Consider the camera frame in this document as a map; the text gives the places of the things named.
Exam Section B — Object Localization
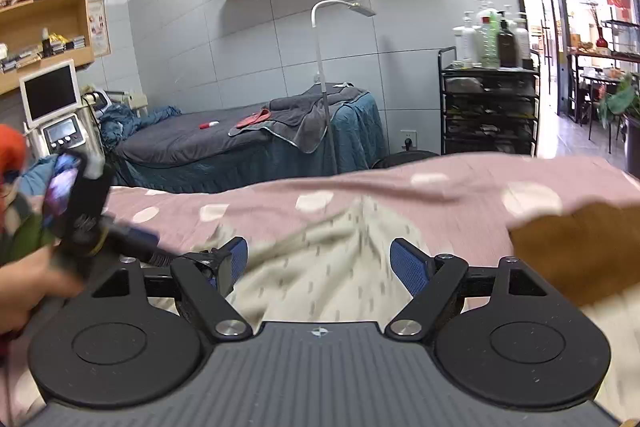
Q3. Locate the cream polka dot garment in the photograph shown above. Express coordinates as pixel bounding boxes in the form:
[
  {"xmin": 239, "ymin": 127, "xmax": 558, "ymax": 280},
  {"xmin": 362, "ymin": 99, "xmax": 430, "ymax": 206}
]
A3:
[{"xmin": 145, "ymin": 191, "xmax": 452, "ymax": 327}]

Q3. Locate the person's left hand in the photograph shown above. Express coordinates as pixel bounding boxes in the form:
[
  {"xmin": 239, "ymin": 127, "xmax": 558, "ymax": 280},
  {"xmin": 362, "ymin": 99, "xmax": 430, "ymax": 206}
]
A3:
[{"xmin": 0, "ymin": 246, "xmax": 85, "ymax": 334}]

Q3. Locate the green knit garment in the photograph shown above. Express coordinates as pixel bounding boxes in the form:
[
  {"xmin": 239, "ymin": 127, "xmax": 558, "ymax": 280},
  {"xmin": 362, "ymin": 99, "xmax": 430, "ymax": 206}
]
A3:
[{"xmin": 0, "ymin": 193, "xmax": 54, "ymax": 265}]

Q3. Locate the orange knit garment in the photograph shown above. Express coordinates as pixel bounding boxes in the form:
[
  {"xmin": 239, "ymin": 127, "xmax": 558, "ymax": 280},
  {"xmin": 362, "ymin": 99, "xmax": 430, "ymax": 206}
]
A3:
[{"xmin": 0, "ymin": 124, "xmax": 26, "ymax": 184}]

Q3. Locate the white monitor machine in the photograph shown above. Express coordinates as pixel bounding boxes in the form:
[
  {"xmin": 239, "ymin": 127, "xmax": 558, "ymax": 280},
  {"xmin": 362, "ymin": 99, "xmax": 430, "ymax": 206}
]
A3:
[{"xmin": 20, "ymin": 60, "xmax": 104, "ymax": 159}]

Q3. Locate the blue crumpled blanket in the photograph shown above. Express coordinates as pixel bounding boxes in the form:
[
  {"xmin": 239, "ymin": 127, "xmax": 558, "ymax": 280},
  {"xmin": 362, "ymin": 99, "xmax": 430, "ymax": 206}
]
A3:
[{"xmin": 18, "ymin": 103, "xmax": 182, "ymax": 196}]

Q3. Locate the pink polka dot bedsheet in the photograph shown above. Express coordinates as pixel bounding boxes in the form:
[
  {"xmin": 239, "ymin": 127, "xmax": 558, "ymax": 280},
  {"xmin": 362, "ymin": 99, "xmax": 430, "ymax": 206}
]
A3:
[{"xmin": 0, "ymin": 150, "xmax": 640, "ymax": 425}]

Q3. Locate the black round stool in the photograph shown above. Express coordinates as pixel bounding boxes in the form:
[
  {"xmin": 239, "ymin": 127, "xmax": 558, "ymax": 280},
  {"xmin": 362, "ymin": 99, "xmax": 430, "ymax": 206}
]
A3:
[{"xmin": 371, "ymin": 150, "xmax": 438, "ymax": 169}]

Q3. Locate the massage bed dark cover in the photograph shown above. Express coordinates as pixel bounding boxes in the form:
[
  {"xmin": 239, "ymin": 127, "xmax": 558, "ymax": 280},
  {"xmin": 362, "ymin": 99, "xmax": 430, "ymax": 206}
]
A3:
[{"xmin": 116, "ymin": 92, "xmax": 387, "ymax": 193}]

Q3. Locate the small red white object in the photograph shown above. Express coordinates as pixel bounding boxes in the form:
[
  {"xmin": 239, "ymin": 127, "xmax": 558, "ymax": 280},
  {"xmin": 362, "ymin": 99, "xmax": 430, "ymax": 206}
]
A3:
[{"xmin": 198, "ymin": 120, "xmax": 220, "ymax": 130}]

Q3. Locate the brown knit garment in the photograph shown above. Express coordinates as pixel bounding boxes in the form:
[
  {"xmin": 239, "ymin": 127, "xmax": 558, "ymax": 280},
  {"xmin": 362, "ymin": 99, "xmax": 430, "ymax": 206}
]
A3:
[{"xmin": 509, "ymin": 202, "xmax": 639, "ymax": 307}]

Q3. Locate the red cloth on bed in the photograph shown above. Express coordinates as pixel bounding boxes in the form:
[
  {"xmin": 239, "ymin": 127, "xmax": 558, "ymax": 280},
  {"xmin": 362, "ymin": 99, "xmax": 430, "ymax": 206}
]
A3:
[{"xmin": 235, "ymin": 107, "xmax": 271, "ymax": 129}]

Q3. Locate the black trolley rack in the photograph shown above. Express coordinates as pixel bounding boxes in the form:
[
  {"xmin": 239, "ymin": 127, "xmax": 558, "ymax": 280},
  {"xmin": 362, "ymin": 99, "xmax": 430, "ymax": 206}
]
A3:
[{"xmin": 437, "ymin": 46, "xmax": 540, "ymax": 157}]

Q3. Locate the grey towel on bed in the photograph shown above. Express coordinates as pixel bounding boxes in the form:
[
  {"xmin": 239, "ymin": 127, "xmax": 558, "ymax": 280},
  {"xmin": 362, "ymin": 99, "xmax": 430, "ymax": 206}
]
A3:
[{"xmin": 228, "ymin": 82, "xmax": 368, "ymax": 154}]

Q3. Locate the wooden shelf cabinet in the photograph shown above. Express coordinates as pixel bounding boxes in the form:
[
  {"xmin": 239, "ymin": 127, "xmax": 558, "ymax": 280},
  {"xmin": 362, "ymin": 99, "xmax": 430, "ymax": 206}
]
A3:
[{"xmin": 1, "ymin": 0, "xmax": 94, "ymax": 94}]

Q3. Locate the dark brown bottle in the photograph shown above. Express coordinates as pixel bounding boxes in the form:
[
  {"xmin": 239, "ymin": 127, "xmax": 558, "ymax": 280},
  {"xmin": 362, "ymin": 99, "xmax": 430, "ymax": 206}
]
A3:
[{"xmin": 497, "ymin": 18, "xmax": 518, "ymax": 68}]

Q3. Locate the white pump bottle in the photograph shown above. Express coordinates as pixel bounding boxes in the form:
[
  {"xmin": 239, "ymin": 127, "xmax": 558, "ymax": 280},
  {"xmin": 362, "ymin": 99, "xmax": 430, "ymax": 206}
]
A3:
[{"xmin": 461, "ymin": 11, "xmax": 480, "ymax": 67}]

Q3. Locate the white floor lamp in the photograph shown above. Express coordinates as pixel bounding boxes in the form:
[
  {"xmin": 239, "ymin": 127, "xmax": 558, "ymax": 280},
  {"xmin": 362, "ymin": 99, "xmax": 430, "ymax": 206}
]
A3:
[{"xmin": 309, "ymin": 0, "xmax": 378, "ymax": 178}]

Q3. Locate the wall poster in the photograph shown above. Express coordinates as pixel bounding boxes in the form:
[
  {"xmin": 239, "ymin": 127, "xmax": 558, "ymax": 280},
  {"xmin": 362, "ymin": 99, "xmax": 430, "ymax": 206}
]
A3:
[{"xmin": 88, "ymin": 0, "xmax": 111, "ymax": 57}]

